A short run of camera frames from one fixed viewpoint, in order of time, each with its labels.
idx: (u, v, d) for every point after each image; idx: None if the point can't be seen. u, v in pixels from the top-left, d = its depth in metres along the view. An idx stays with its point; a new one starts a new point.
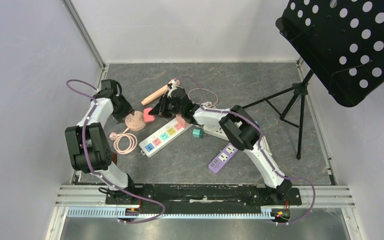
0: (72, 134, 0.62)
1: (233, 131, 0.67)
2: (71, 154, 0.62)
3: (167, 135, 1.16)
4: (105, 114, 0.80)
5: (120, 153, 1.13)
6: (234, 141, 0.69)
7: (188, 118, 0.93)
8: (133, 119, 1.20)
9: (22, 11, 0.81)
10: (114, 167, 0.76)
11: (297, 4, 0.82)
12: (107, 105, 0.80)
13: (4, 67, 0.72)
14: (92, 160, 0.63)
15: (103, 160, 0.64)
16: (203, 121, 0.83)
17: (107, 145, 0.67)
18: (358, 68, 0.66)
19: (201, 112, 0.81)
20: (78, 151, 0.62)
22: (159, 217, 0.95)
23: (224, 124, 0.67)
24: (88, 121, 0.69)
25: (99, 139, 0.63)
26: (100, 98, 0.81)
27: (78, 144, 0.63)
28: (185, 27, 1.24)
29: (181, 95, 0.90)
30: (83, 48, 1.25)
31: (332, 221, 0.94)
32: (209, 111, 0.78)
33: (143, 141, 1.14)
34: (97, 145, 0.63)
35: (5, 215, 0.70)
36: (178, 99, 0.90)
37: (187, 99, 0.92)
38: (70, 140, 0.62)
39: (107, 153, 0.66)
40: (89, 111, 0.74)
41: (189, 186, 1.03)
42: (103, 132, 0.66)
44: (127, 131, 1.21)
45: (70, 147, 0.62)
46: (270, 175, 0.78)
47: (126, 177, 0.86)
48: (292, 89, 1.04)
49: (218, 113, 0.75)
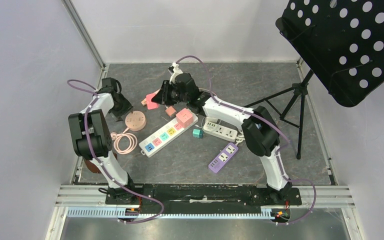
0: (75, 119, 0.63)
1: (255, 136, 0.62)
2: (73, 138, 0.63)
3: (167, 135, 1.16)
4: (107, 108, 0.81)
5: (120, 153, 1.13)
6: (254, 144, 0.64)
7: (195, 107, 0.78)
8: (133, 119, 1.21)
9: (22, 11, 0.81)
10: (115, 160, 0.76)
11: (297, 4, 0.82)
12: (108, 99, 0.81)
13: (5, 66, 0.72)
14: (93, 145, 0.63)
15: (105, 145, 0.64)
16: (214, 115, 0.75)
17: (107, 132, 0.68)
18: (358, 68, 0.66)
19: (215, 105, 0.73)
20: (81, 136, 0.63)
22: (158, 217, 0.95)
23: (248, 128, 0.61)
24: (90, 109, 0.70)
25: (101, 124, 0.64)
26: (102, 93, 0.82)
27: (80, 129, 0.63)
28: (185, 27, 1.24)
29: (187, 80, 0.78)
30: (83, 48, 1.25)
31: (332, 221, 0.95)
32: (224, 106, 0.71)
33: (143, 141, 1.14)
34: (99, 130, 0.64)
35: (5, 215, 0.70)
36: (184, 85, 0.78)
37: (194, 84, 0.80)
38: (73, 125, 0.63)
39: (108, 140, 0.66)
40: (91, 102, 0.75)
41: (189, 186, 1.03)
42: (104, 119, 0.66)
44: (127, 131, 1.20)
45: (73, 132, 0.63)
46: (277, 178, 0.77)
47: (126, 175, 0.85)
48: (292, 89, 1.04)
49: (239, 112, 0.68)
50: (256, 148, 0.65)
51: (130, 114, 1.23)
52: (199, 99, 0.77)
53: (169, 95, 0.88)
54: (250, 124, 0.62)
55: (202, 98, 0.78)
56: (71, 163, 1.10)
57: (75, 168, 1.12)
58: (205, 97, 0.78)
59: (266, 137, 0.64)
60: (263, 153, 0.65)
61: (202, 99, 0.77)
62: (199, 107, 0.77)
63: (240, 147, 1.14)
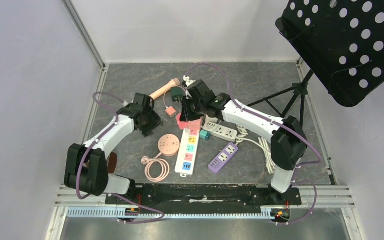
0: (74, 153, 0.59)
1: (286, 150, 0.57)
2: (66, 171, 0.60)
3: (192, 145, 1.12)
4: (123, 135, 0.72)
5: (151, 180, 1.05)
6: (282, 157, 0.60)
7: (213, 109, 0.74)
8: (168, 143, 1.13)
9: (21, 11, 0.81)
10: (114, 178, 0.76)
11: (297, 5, 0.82)
12: (128, 126, 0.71)
13: (4, 66, 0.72)
14: (81, 183, 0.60)
15: (92, 188, 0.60)
16: (234, 120, 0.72)
17: (104, 173, 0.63)
18: (358, 68, 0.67)
19: (236, 110, 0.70)
20: (73, 172, 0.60)
22: (165, 217, 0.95)
23: (278, 141, 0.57)
24: (96, 144, 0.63)
25: (96, 169, 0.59)
26: (124, 115, 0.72)
27: (75, 166, 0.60)
28: (185, 27, 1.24)
29: (198, 84, 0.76)
30: (83, 48, 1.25)
31: (332, 221, 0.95)
32: (248, 112, 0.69)
33: (177, 164, 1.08)
34: (92, 173, 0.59)
35: (5, 215, 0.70)
36: (196, 89, 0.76)
37: (206, 89, 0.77)
38: (71, 157, 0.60)
39: (100, 183, 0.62)
40: (104, 130, 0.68)
41: (189, 186, 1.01)
42: (103, 162, 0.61)
44: (159, 156, 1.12)
45: (68, 166, 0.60)
46: (286, 184, 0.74)
47: (127, 184, 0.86)
48: (292, 89, 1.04)
49: (267, 121, 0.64)
50: (283, 161, 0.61)
51: (162, 138, 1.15)
52: (216, 102, 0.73)
53: (190, 110, 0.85)
54: (281, 136, 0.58)
55: (220, 100, 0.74)
56: None
57: None
58: (225, 100, 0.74)
59: (294, 150, 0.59)
60: (290, 168, 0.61)
61: (221, 101, 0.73)
62: (217, 110, 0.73)
63: (240, 147, 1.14)
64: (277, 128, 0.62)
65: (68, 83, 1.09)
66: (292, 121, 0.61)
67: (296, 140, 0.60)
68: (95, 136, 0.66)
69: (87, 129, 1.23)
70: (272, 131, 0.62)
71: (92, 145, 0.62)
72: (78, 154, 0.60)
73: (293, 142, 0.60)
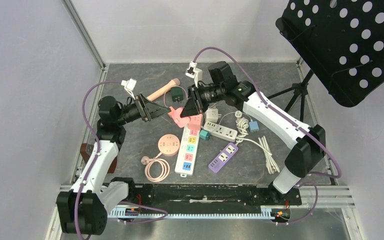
0: (64, 201, 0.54)
1: (305, 159, 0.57)
2: (61, 221, 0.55)
3: (192, 146, 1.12)
4: (109, 163, 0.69)
5: (151, 180, 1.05)
6: (298, 165, 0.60)
7: (233, 98, 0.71)
8: (168, 143, 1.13)
9: (21, 11, 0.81)
10: (112, 197, 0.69)
11: (297, 5, 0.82)
12: (111, 151, 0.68)
13: (4, 66, 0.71)
14: (81, 227, 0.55)
15: (93, 230, 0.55)
16: (254, 114, 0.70)
17: (102, 209, 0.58)
18: (358, 68, 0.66)
19: (261, 106, 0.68)
20: (69, 219, 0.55)
22: (166, 217, 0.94)
23: (301, 150, 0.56)
24: (84, 185, 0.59)
25: (92, 210, 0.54)
26: (104, 141, 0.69)
27: (70, 214, 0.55)
28: (184, 27, 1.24)
29: (222, 66, 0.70)
30: (83, 48, 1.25)
31: (332, 221, 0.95)
32: (272, 110, 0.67)
33: (177, 164, 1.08)
34: (90, 214, 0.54)
35: (5, 215, 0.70)
36: (219, 71, 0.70)
37: (230, 72, 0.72)
38: (62, 207, 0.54)
39: (101, 221, 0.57)
40: (89, 166, 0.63)
41: (189, 186, 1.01)
42: (98, 201, 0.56)
44: (159, 156, 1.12)
45: (62, 215, 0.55)
46: (289, 186, 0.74)
47: (126, 188, 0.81)
48: (292, 89, 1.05)
49: (292, 125, 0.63)
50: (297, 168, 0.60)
51: (163, 137, 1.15)
52: (239, 90, 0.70)
53: (203, 99, 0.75)
54: (304, 144, 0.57)
55: (244, 89, 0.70)
56: (70, 162, 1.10)
57: (75, 168, 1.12)
58: (249, 89, 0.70)
59: (310, 159, 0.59)
60: (301, 175, 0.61)
61: (244, 90, 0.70)
62: (238, 98, 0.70)
63: (240, 147, 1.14)
64: (303, 135, 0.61)
65: (68, 83, 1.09)
66: (318, 130, 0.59)
67: (316, 150, 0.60)
68: (81, 177, 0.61)
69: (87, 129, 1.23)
70: (296, 137, 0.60)
71: (81, 188, 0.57)
72: (68, 200, 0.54)
73: (314, 151, 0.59)
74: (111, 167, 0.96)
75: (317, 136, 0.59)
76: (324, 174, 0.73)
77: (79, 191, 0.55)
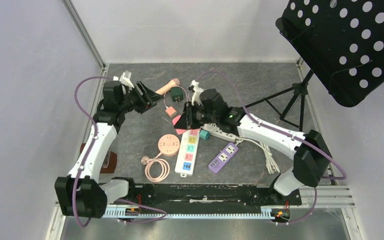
0: (62, 186, 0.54)
1: (310, 167, 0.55)
2: (61, 204, 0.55)
3: (192, 145, 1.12)
4: (108, 147, 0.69)
5: (151, 181, 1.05)
6: (306, 175, 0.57)
7: (227, 126, 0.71)
8: (168, 143, 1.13)
9: (21, 12, 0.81)
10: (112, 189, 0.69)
11: (297, 5, 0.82)
12: (109, 134, 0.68)
13: (4, 66, 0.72)
14: (80, 211, 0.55)
15: (93, 213, 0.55)
16: (251, 136, 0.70)
17: (102, 195, 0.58)
18: (358, 68, 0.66)
19: (254, 126, 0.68)
20: (68, 204, 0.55)
22: (166, 217, 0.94)
23: (302, 159, 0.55)
24: (82, 171, 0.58)
25: (91, 195, 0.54)
26: (101, 125, 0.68)
27: (68, 198, 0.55)
28: (185, 28, 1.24)
29: (214, 96, 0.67)
30: (83, 48, 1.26)
31: (333, 222, 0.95)
32: (266, 127, 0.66)
33: (177, 164, 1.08)
34: (88, 199, 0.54)
35: (5, 214, 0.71)
36: (211, 102, 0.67)
37: (222, 100, 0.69)
38: (60, 192, 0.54)
39: (100, 206, 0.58)
40: (84, 153, 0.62)
41: (189, 186, 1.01)
42: (96, 185, 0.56)
44: (159, 157, 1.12)
45: (60, 199, 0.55)
46: (291, 189, 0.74)
47: (126, 184, 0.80)
48: (291, 89, 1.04)
49: (287, 136, 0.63)
50: (307, 178, 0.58)
51: (163, 137, 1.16)
52: (230, 117, 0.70)
53: (194, 119, 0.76)
54: (304, 153, 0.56)
55: (235, 115, 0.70)
56: (70, 163, 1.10)
57: None
58: (240, 114, 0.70)
59: (319, 167, 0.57)
60: (314, 186, 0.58)
61: (235, 116, 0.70)
62: (231, 126, 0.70)
63: (240, 147, 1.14)
64: (300, 143, 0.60)
65: (68, 84, 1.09)
66: (314, 136, 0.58)
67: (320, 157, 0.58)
68: (78, 162, 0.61)
69: (87, 129, 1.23)
70: (294, 146, 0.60)
71: (79, 174, 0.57)
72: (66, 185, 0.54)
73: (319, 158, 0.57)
74: (111, 166, 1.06)
75: (315, 143, 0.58)
76: (330, 178, 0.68)
77: (77, 176, 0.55)
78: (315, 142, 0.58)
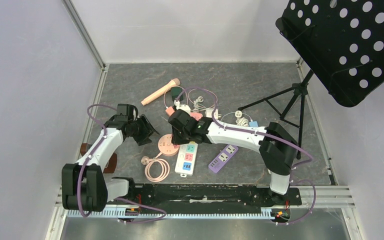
0: (69, 171, 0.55)
1: (277, 156, 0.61)
2: (63, 193, 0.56)
3: (192, 145, 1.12)
4: (114, 147, 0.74)
5: (151, 181, 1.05)
6: (276, 164, 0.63)
7: (198, 136, 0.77)
8: (168, 143, 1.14)
9: (21, 12, 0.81)
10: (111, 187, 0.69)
11: (297, 5, 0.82)
12: (117, 136, 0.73)
13: (4, 66, 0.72)
14: (82, 202, 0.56)
15: (94, 205, 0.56)
16: (222, 140, 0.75)
17: (103, 188, 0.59)
18: (359, 68, 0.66)
19: (220, 130, 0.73)
20: (71, 193, 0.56)
22: (166, 217, 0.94)
23: (268, 151, 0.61)
24: (89, 160, 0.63)
25: (96, 183, 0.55)
26: (110, 129, 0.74)
27: (72, 186, 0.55)
28: (185, 28, 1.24)
29: (176, 115, 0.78)
30: (83, 48, 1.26)
31: (333, 222, 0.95)
32: (231, 129, 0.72)
33: (177, 164, 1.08)
34: (91, 188, 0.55)
35: (5, 214, 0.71)
36: (175, 120, 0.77)
37: (187, 116, 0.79)
38: (66, 178, 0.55)
39: (101, 198, 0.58)
40: (93, 146, 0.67)
41: (189, 186, 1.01)
42: (101, 175, 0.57)
44: (159, 157, 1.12)
45: (64, 187, 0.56)
46: (285, 184, 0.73)
47: (126, 184, 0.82)
48: (291, 89, 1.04)
49: (251, 133, 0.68)
50: (278, 167, 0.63)
51: (163, 137, 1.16)
52: (199, 127, 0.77)
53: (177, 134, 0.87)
54: (268, 145, 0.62)
55: (203, 124, 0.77)
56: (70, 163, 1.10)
57: None
58: (207, 123, 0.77)
59: (286, 155, 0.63)
60: (287, 172, 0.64)
61: (203, 125, 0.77)
62: (202, 135, 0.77)
63: (240, 147, 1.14)
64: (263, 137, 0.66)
65: (68, 84, 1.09)
66: (274, 127, 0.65)
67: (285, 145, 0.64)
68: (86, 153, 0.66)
69: (87, 129, 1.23)
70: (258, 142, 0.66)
71: (86, 161, 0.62)
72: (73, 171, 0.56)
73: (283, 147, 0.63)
74: (111, 166, 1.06)
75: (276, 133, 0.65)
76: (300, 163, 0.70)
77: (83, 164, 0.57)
78: (276, 133, 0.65)
